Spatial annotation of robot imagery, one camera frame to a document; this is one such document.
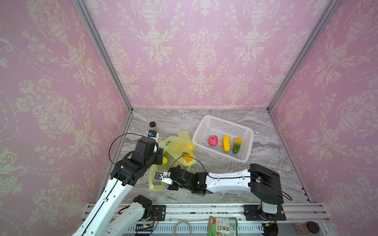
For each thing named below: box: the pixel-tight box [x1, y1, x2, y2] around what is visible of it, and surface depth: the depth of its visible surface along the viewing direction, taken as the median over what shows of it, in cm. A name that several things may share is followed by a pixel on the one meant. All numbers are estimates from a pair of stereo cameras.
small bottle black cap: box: [149, 120, 157, 128], surface depth 102 cm
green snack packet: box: [207, 215, 238, 236], surface depth 71 cm
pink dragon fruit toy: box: [208, 135, 219, 147], surface depth 97 cm
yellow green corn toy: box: [232, 137, 242, 154], surface depth 96 cm
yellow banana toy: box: [221, 135, 231, 153], surface depth 97 cm
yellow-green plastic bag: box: [148, 130, 197, 192], surface depth 78 cm
